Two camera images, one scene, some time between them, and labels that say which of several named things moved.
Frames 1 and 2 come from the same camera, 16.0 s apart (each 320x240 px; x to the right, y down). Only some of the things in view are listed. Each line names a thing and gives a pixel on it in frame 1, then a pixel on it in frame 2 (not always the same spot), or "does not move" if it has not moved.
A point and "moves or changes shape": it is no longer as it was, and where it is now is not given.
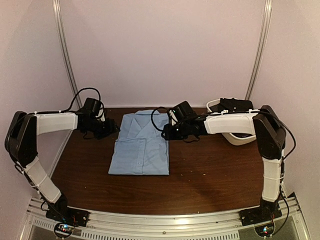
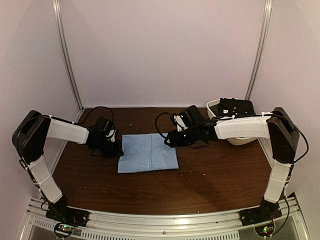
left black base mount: x=60 y=211 does not move
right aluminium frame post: x=265 y=22 does not move
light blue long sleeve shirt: x=140 y=148 moves or changes shape
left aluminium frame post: x=65 y=49 does not move
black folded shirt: x=232 y=105 does not move
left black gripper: x=110 y=129 -> x=116 y=151
